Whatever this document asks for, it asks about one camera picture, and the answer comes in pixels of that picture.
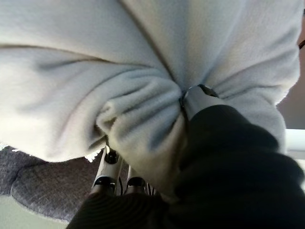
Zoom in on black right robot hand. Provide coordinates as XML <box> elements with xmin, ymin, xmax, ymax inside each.
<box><xmin>65</xmin><ymin>84</ymin><xmax>305</xmax><ymax>229</ymax></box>

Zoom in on white fringed cushion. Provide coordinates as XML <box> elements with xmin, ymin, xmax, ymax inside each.
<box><xmin>0</xmin><ymin>0</ymin><xmax>303</xmax><ymax>198</ymax></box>

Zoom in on grey fabric armchair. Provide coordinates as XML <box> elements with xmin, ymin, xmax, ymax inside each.
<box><xmin>0</xmin><ymin>145</ymin><xmax>105</xmax><ymax>224</ymax></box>

